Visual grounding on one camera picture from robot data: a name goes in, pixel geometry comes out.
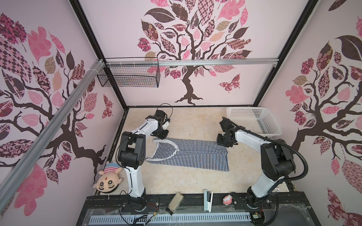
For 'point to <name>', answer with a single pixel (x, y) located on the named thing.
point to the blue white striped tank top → (190, 153)
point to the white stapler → (208, 196)
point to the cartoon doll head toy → (108, 181)
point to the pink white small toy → (227, 199)
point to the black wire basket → (140, 72)
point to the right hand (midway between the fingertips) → (219, 141)
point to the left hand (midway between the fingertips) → (161, 137)
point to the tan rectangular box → (176, 201)
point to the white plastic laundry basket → (260, 120)
